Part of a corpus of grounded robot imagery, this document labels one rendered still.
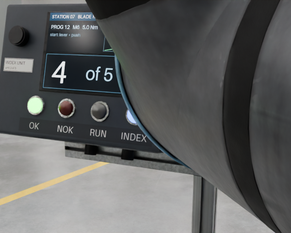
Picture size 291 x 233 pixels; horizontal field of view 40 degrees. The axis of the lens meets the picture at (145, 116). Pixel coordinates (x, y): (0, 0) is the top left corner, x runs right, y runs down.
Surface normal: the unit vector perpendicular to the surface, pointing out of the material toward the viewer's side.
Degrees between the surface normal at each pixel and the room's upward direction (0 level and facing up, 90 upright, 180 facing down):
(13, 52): 75
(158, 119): 117
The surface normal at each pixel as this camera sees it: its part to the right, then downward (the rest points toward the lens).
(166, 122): -0.84, 0.46
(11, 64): -0.35, -0.07
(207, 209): -0.36, 0.20
